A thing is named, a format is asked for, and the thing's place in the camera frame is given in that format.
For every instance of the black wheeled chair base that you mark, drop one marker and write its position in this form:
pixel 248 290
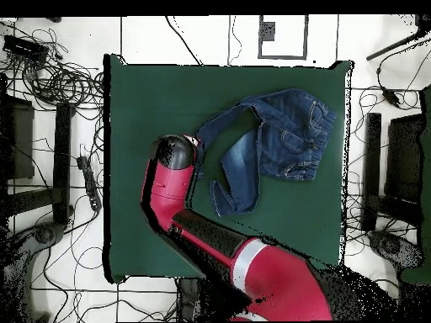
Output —
pixel 45 234
pixel 392 247

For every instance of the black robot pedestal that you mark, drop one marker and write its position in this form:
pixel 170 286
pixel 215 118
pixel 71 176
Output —
pixel 190 299

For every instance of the black stand base frame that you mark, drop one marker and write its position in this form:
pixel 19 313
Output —
pixel 62 161
pixel 373 161

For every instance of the black electronics box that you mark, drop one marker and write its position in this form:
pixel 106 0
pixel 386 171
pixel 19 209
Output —
pixel 25 48

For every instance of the blue denim jeans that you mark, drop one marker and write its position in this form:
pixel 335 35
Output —
pixel 289 141

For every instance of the dark green table cloth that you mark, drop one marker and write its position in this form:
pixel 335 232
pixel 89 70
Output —
pixel 151 101

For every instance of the black tripod pole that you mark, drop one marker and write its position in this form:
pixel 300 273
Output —
pixel 390 48

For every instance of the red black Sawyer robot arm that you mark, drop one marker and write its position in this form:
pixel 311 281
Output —
pixel 168 188

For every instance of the dark flat panel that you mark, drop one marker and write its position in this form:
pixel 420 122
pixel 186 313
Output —
pixel 404 158
pixel 22 141

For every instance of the grey square floor frame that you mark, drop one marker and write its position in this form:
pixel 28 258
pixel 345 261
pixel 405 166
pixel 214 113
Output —
pixel 267 32

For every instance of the black power adapter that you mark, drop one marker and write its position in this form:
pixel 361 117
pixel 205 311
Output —
pixel 390 96

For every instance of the black power strip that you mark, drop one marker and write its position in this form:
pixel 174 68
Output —
pixel 90 183

